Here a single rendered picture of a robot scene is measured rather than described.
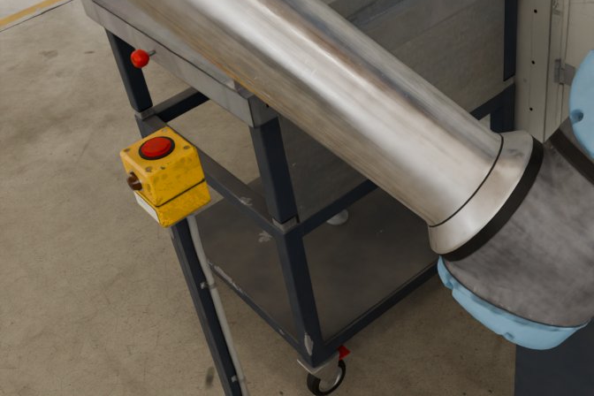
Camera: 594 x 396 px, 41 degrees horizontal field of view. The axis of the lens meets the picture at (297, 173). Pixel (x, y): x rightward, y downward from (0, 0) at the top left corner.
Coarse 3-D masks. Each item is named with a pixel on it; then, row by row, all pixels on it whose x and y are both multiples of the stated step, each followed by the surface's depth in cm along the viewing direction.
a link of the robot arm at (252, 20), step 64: (128, 0) 74; (192, 0) 70; (256, 0) 70; (320, 0) 74; (256, 64) 72; (320, 64) 71; (384, 64) 73; (320, 128) 74; (384, 128) 72; (448, 128) 73; (448, 192) 73; (512, 192) 71; (576, 192) 72; (448, 256) 77; (512, 256) 73; (576, 256) 72; (512, 320) 75; (576, 320) 76
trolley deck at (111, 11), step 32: (96, 0) 158; (416, 0) 138; (448, 0) 141; (128, 32) 150; (160, 32) 144; (384, 32) 134; (416, 32) 139; (160, 64) 145; (192, 64) 133; (224, 96) 129; (256, 96) 123
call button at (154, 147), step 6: (156, 138) 107; (162, 138) 107; (144, 144) 106; (150, 144) 106; (156, 144) 106; (162, 144) 105; (168, 144) 106; (144, 150) 105; (150, 150) 105; (156, 150) 104; (162, 150) 104
